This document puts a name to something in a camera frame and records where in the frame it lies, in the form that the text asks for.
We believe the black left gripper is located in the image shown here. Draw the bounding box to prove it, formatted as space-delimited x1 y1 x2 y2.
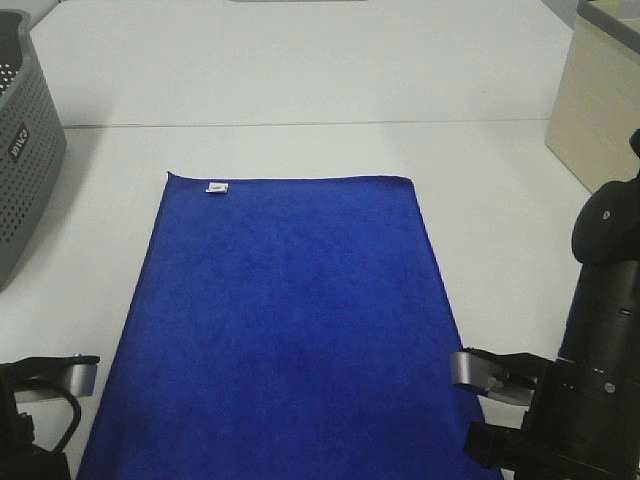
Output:
1 359 73 479

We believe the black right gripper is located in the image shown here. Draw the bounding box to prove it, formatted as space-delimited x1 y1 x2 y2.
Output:
464 361 639 479

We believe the blue towel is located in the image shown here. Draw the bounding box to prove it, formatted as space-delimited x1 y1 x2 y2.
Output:
78 175 500 479

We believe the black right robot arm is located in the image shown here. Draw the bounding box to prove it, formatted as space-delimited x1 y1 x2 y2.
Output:
451 179 639 479

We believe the beige storage box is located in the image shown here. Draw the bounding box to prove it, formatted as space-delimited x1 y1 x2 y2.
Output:
545 1 639 192

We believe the grey perforated plastic basket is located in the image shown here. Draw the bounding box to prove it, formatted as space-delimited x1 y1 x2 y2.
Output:
1 9 67 285

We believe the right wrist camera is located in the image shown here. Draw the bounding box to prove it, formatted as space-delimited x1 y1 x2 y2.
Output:
449 348 552 407

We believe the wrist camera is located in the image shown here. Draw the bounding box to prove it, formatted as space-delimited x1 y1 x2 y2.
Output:
449 348 552 407
12 354 100 403

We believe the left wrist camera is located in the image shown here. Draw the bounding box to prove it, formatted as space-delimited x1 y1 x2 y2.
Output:
12 354 100 403

